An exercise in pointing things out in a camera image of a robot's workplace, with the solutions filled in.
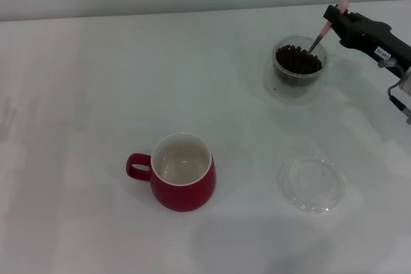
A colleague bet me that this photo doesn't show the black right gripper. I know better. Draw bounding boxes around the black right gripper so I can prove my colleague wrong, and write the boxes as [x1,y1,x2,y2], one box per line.
[323,4,411,78]

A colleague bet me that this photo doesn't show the clear glass cup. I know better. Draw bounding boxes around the clear glass cup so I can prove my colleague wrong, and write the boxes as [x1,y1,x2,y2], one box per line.
[263,35,331,106]

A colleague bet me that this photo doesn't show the glass jar of coffee beans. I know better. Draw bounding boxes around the glass jar of coffee beans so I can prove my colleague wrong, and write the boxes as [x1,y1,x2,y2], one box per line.
[275,43,324,87]

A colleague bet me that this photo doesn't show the pink handled metal spoon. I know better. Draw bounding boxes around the pink handled metal spoon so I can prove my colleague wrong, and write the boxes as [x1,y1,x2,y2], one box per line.
[306,0,350,55]

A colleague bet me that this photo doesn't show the red ceramic mug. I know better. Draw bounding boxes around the red ceramic mug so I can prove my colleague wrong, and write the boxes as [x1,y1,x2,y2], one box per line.
[125,132,217,213]

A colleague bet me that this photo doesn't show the clear glass saucer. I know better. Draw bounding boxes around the clear glass saucer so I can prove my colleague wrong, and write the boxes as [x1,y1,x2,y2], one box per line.
[276,155,345,214]

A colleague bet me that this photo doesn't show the black cable with connector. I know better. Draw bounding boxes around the black cable with connector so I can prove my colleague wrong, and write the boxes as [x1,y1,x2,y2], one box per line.
[387,83,411,126]

